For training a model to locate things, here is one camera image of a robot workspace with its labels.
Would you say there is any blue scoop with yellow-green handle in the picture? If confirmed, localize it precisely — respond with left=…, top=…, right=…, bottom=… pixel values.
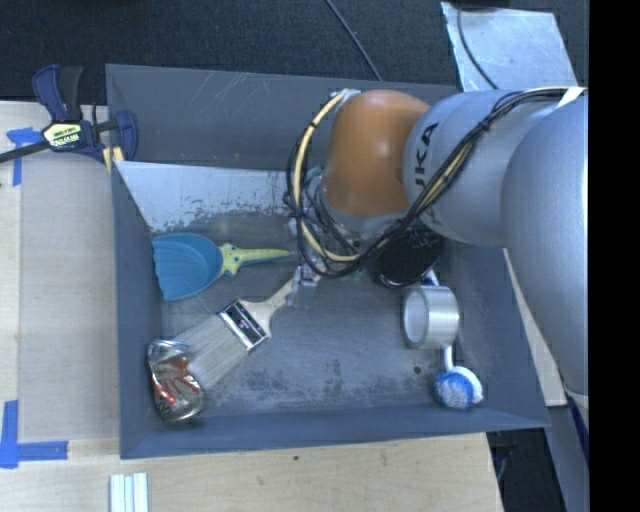
left=151, top=232, right=292, bottom=302

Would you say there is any crushed red and silver can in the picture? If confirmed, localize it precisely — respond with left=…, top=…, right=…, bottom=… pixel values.
left=146, top=338, right=206, bottom=425

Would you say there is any grey metal bin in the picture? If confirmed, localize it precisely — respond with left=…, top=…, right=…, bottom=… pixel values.
left=104, top=63, right=554, bottom=460

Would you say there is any black round disc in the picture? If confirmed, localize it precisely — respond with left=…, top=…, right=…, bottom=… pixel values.
left=374, top=227, right=445, bottom=289

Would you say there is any wooden-handled paint brush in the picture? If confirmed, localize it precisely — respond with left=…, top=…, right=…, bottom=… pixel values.
left=172, top=277, right=301, bottom=391

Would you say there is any silver tape roll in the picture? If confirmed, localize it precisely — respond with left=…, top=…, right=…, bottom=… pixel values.
left=402, top=284, right=461, bottom=351

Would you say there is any white and blue dish brush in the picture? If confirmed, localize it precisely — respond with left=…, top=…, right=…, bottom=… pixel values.
left=424, top=269, right=485, bottom=412

